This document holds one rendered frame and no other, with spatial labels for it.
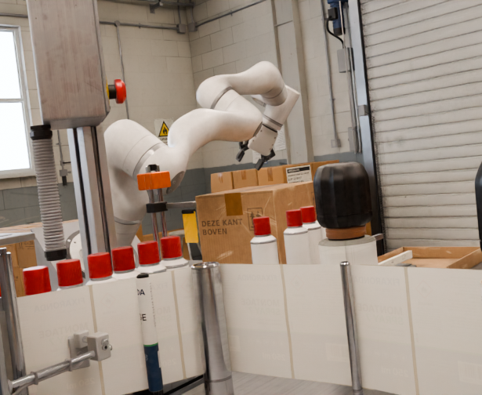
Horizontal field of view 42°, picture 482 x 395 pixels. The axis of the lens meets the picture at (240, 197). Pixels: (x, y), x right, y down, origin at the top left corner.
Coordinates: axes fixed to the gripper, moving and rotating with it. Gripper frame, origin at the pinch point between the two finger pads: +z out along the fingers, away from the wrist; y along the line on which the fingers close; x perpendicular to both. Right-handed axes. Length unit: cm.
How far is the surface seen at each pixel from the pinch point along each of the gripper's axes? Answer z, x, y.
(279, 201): -5, 68, 29
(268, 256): -2, 104, 51
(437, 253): -10, 67, -35
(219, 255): 17, 61, 32
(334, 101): -42, -325, -259
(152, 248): 1, 112, 79
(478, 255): -17, 80, -34
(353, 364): -8, 149, 69
